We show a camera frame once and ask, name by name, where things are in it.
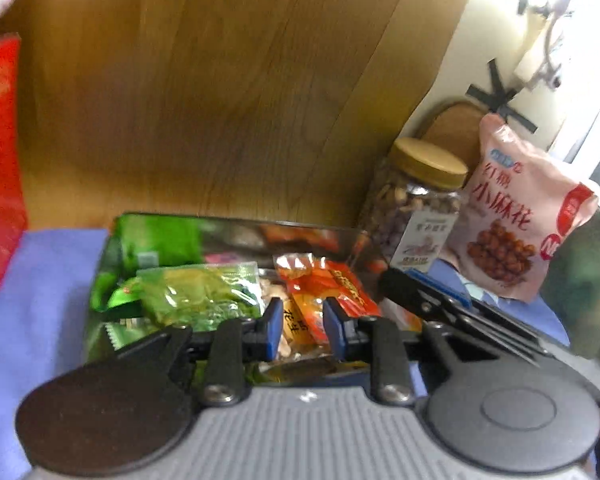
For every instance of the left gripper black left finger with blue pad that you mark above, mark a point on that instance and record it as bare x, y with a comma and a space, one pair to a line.
177, 349

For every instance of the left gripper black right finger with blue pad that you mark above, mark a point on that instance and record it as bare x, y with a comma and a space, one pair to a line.
376, 341

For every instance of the green snack packet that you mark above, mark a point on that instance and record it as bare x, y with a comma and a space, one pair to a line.
201, 296

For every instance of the orange snack packet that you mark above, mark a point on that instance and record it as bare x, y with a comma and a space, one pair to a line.
311, 279

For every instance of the black tin box sheep print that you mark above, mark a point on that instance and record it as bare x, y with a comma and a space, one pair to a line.
140, 242

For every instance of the peanut jar gold lid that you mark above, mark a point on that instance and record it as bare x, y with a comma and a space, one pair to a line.
413, 202

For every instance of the pink snack bag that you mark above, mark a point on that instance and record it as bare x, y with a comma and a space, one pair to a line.
519, 207

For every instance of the wooden cutting board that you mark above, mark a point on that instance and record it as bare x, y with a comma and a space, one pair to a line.
454, 126

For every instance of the black tape cross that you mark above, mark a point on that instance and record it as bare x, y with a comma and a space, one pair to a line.
498, 99

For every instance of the large wooden panel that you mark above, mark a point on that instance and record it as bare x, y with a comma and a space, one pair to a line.
263, 109

